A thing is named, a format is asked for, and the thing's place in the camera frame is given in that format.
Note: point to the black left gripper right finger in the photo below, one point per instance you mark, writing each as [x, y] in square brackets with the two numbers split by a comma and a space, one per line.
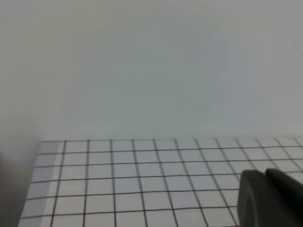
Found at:
[288, 188]

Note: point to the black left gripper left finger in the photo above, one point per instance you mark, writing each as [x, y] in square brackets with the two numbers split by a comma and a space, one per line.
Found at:
[260, 205]

